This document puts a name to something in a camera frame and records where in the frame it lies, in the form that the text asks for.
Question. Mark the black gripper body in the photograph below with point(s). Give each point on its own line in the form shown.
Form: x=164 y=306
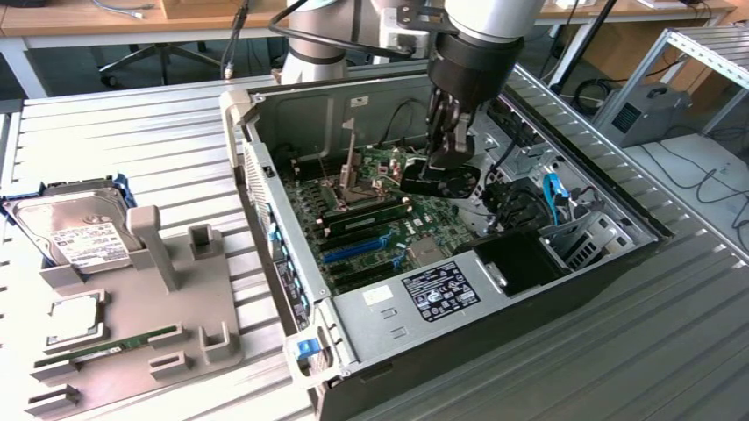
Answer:
x=475 y=66

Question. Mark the black NVIDIA graphics card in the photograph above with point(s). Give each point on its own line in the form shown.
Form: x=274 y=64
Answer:
x=451 y=184

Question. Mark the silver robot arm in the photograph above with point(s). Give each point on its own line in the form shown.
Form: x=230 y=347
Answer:
x=316 y=44

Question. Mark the tall metal disk bay cage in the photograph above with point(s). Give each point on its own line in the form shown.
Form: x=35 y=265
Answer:
x=527 y=153

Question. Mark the green motherboard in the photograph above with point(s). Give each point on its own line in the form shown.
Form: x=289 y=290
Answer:
x=421 y=219

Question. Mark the CPU socket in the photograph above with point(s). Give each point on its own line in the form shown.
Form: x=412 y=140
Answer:
x=366 y=199

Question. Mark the black stand pole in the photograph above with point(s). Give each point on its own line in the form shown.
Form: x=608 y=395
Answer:
x=592 y=30

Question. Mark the thin metal locking lever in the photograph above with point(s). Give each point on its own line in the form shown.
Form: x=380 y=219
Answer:
x=324 y=169

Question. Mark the green RAM stick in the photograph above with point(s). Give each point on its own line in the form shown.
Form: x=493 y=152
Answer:
x=362 y=223
x=106 y=348

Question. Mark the silver chipset heatsink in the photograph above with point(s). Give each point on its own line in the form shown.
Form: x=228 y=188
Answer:
x=432 y=252

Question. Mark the black plastic box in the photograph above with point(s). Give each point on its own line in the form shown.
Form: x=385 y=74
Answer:
x=515 y=263

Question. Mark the blue expansion slot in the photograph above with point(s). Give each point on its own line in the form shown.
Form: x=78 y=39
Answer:
x=354 y=249

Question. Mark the low metal disk bay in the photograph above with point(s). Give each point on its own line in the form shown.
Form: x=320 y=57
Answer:
x=585 y=250

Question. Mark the grey control box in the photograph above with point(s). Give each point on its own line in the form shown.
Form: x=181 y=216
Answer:
x=656 y=114

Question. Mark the grey power supply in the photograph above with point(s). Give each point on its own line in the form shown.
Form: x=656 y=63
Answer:
x=374 y=324

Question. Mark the open grey PC case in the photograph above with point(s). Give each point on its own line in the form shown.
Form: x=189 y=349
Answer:
x=468 y=351

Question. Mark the wooden box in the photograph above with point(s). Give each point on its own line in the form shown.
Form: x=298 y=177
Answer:
x=188 y=9

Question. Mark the office chair base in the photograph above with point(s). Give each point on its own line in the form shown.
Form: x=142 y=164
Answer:
x=154 y=52

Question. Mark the blue case release latch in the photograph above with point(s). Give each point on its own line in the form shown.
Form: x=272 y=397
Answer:
x=306 y=350

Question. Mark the grey plastic parts rack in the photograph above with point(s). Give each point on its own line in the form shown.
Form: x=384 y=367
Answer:
x=146 y=307

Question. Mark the hard disk in blue carrier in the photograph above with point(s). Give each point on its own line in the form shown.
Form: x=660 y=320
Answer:
x=65 y=219

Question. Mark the silver CPU chip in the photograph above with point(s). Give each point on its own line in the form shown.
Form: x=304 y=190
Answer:
x=73 y=322

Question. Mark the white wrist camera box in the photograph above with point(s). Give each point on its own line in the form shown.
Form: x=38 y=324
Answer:
x=407 y=41

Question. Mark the wooden desk white frame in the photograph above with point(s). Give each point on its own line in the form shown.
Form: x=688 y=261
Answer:
x=644 y=13
x=70 y=26

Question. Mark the aluminium profile frame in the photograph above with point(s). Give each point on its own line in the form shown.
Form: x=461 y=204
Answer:
x=703 y=39

